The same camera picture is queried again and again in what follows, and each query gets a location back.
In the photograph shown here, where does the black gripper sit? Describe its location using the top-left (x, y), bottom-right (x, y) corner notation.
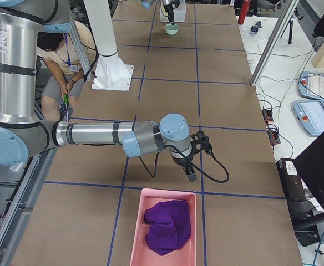
top-left (161, 0), bottom-right (180, 25)
top-left (170, 131), bottom-right (212, 182)

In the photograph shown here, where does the light green bowl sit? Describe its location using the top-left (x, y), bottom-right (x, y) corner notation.
top-left (165, 23), bottom-right (179, 35)

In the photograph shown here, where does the purple cloth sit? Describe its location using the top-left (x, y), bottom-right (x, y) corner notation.
top-left (144, 200), bottom-right (191, 256)

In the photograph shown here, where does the clear plastic storage box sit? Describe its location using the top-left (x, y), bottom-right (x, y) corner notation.
top-left (159, 0), bottom-right (186, 22)

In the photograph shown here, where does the black power box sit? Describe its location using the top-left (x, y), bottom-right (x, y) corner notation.
top-left (276, 158), bottom-right (307, 202)

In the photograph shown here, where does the red bottle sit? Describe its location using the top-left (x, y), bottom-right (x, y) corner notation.
top-left (237, 0), bottom-right (251, 25)

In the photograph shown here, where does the pink plastic tray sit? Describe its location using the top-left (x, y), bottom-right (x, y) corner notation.
top-left (130, 188), bottom-right (196, 265)

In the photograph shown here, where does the folded dark blue umbrella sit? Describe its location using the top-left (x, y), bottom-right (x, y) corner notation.
top-left (250, 21), bottom-right (262, 34)

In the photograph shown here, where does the seated person beige shirt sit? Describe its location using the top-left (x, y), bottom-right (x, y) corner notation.
top-left (37, 32), bottom-right (85, 121)

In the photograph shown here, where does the black computer monitor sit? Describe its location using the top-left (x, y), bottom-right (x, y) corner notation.
top-left (293, 132), bottom-right (324, 208)

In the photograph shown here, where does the lower teach pendant tablet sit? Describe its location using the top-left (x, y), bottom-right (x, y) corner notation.
top-left (292, 100), bottom-right (324, 136)

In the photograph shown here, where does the teach pendant tablet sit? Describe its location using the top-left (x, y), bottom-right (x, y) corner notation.
top-left (292, 100), bottom-right (324, 136)
top-left (298, 71), bottom-right (324, 101)

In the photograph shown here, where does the upper teach pendant tablet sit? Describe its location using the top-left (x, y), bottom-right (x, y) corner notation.
top-left (298, 71), bottom-right (324, 101)

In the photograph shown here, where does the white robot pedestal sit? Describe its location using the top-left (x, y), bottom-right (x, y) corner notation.
top-left (84, 0), bottom-right (134, 91)

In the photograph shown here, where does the aluminium frame post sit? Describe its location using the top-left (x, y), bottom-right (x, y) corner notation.
top-left (250, 0), bottom-right (299, 86)

